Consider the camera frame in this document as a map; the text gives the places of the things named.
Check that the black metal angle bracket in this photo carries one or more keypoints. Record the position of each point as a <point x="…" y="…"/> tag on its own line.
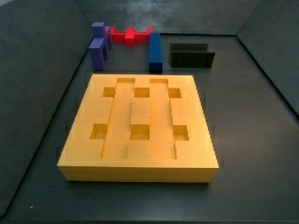
<point x="190" y="55"/>

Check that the blue long bar block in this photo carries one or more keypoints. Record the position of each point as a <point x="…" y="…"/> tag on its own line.
<point x="155" y="53"/>

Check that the red branched puzzle block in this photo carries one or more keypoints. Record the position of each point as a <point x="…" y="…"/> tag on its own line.
<point x="131" y="36"/>

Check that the yellow slotted board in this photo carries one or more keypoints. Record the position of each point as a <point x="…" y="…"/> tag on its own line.
<point x="139" y="132"/>

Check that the purple branched puzzle block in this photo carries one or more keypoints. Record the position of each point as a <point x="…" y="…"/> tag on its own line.
<point x="100" y="45"/>

